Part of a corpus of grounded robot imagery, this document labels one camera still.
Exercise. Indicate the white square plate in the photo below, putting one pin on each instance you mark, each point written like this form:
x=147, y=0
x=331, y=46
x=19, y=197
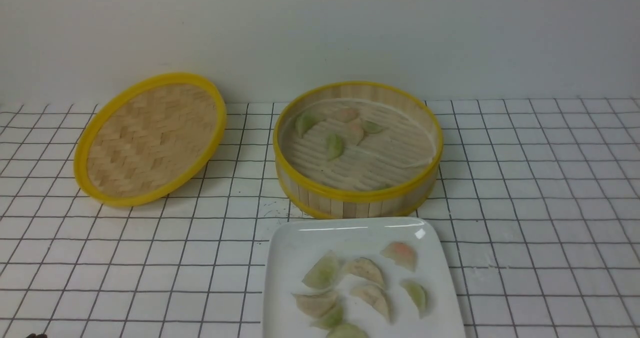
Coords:
x=296, y=246

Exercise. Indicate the small green dumpling steamer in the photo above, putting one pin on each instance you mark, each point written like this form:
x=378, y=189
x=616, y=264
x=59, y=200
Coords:
x=371, y=128

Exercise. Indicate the small green dumpling plate right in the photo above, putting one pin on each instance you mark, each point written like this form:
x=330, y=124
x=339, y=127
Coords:
x=417, y=294

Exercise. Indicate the green dumpling plate bottom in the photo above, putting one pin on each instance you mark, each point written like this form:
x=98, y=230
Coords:
x=331, y=319

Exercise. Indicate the large green dumpling on plate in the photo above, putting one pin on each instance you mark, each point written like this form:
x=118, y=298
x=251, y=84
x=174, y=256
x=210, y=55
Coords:
x=323, y=273

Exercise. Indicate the yellow rimmed bamboo steamer lid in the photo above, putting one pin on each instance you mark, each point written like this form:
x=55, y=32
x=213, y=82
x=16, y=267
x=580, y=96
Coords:
x=150, y=139

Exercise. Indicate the white dumpling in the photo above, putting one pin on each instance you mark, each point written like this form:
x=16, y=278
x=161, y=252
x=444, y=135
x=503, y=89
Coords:
x=376, y=298

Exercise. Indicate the pink dumpling steamer top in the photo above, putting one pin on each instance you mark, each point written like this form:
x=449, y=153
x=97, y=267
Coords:
x=345, y=115

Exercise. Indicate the dark object bottom left corner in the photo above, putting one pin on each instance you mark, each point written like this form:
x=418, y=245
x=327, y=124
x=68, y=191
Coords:
x=34, y=335

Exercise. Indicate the yellow rimmed bamboo steamer basket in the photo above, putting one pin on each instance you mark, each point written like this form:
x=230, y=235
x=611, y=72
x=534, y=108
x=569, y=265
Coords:
x=391, y=173

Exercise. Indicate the beige dumpling on plate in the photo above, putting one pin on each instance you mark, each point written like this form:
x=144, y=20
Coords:
x=367, y=269

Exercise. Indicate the pink dumpling on plate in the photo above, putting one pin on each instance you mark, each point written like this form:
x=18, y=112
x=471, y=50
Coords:
x=402, y=254

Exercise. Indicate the beige dumpling plate left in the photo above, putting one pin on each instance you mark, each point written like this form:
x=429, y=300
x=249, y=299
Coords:
x=316, y=305

